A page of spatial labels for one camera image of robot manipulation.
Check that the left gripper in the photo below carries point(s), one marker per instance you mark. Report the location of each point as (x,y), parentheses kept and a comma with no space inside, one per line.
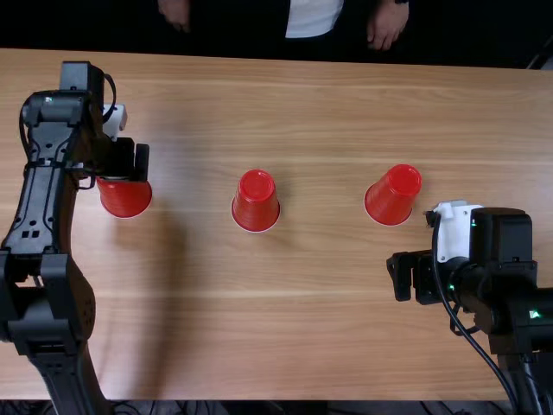
(121,157)

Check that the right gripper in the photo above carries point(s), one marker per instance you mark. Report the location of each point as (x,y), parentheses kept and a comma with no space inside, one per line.
(427,279)

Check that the red cup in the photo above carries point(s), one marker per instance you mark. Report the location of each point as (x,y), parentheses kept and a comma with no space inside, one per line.
(256,203)
(125,201)
(391,199)

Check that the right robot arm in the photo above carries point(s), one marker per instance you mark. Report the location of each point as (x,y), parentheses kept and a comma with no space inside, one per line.
(518,315)

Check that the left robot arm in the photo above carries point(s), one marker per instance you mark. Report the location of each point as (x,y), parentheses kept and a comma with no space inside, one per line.
(39,199)

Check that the person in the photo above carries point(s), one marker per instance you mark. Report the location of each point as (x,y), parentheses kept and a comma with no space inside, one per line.
(313,17)

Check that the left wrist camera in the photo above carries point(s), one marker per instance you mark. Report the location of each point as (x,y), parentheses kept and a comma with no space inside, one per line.
(116,123)

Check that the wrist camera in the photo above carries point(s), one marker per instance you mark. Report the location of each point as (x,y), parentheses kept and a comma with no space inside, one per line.
(116,123)
(453,233)

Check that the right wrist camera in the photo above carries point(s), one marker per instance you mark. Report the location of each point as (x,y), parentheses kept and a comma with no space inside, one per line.
(453,233)

